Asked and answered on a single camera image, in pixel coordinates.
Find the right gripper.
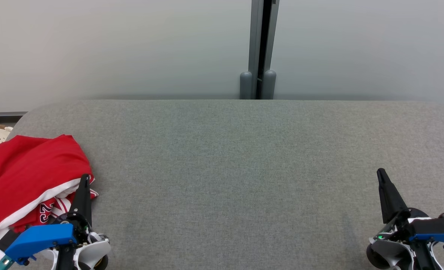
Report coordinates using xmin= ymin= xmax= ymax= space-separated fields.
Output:
xmin=366 ymin=168 xmax=438 ymax=270

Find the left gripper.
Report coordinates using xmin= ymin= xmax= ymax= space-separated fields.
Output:
xmin=52 ymin=174 xmax=112 ymax=270

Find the red white basketball jersey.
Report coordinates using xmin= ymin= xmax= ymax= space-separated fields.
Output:
xmin=0 ymin=157 xmax=99 ymax=270

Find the red shorts white trim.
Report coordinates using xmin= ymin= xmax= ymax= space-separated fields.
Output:
xmin=0 ymin=134 xmax=95 ymax=237

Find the grey skirting board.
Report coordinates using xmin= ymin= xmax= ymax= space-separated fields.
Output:
xmin=0 ymin=106 xmax=28 ymax=128

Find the blue left camera mount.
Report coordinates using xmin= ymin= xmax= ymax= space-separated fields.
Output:
xmin=4 ymin=223 xmax=78 ymax=264

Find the grey cylindrical post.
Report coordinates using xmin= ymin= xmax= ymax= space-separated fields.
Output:
xmin=263 ymin=70 xmax=277 ymax=100
xmin=239 ymin=71 xmax=253 ymax=100

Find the grey metal door frame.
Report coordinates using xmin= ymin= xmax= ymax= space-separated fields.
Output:
xmin=248 ymin=0 xmax=280 ymax=100

